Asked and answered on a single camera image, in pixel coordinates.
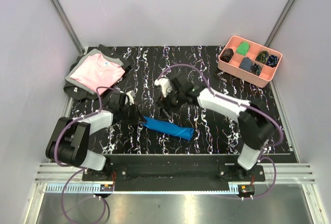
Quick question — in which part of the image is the black folded garment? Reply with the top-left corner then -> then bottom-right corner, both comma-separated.
64,44 -> 132,100

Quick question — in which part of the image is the brown patterned rolled tie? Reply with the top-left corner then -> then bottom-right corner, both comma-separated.
221,48 -> 234,63

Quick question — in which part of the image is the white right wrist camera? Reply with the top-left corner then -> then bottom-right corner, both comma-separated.
154,78 -> 172,98

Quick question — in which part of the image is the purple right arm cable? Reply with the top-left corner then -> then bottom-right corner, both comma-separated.
159,64 -> 284,200

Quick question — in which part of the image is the grey folded shirt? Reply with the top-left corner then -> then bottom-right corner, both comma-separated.
64,49 -> 124,93

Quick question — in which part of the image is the dark blue patterned rolled tie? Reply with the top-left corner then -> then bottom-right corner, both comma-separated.
266,55 -> 279,68

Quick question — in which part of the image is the pink folded shirt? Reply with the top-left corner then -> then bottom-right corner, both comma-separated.
69,54 -> 126,93

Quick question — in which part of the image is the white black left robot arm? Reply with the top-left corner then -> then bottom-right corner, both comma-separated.
46,91 -> 146,181

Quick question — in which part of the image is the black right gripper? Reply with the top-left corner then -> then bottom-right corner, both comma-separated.
155,88 -> 185,121

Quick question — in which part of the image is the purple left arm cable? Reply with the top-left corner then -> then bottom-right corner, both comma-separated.
53,86 -> 122,222

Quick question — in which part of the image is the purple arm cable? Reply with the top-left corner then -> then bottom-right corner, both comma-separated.
53,86 -> 122,222
159,64 -> 284,200

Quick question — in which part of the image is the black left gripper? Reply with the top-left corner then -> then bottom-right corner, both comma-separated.
119,101 -> 147,125

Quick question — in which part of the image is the dark green patterned rolled tie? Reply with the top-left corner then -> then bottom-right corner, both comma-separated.
249,63 -> 262,76

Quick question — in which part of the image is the grey slotted cable duct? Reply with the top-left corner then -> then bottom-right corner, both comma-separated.
46,183 -> 114,194

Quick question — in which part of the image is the pink divided organizer tray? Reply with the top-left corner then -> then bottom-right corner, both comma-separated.
218,36 -> 282,88

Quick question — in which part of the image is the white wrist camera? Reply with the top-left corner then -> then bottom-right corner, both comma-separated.
125,90 -> 136,105
154,78 -> 172,98

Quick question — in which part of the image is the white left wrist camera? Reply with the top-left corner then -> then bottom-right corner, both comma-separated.
125,90 -> 136,105

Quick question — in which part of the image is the grey rolled cloth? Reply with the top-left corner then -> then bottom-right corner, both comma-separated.
239,57 -> 253,71

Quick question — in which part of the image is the blue satin napkin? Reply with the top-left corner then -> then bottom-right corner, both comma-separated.
142,116 -> 194,141

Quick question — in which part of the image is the blue yellow patterned rolled tie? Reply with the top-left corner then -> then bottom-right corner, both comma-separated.
255,50 -> 269,64

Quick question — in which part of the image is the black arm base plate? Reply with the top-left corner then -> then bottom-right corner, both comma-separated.
82,154 -> 265,193

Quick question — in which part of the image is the aluminium frame rail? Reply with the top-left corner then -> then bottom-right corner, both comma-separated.
50,0 -> 85,54

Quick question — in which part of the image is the green rolled cloth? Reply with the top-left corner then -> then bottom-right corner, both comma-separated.
236,41 -> 250,56

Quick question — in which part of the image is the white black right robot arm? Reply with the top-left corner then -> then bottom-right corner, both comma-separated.
154,75 -> 276,181

